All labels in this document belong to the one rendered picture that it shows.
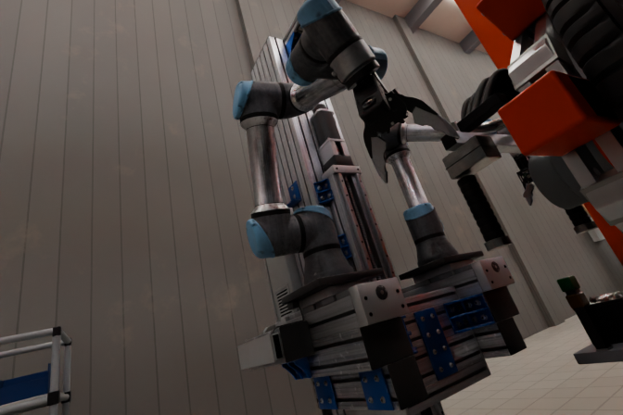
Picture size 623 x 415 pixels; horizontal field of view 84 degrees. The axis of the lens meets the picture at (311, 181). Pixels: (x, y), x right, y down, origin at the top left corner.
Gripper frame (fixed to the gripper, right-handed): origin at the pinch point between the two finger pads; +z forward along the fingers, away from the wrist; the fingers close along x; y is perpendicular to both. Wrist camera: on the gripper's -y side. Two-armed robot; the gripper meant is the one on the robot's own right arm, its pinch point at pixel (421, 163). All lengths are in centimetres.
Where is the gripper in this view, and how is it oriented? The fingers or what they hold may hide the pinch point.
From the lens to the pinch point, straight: 65.3
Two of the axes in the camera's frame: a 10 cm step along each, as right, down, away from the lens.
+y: 3.1, -2.7, 9.1
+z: 5.8, 8.1, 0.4
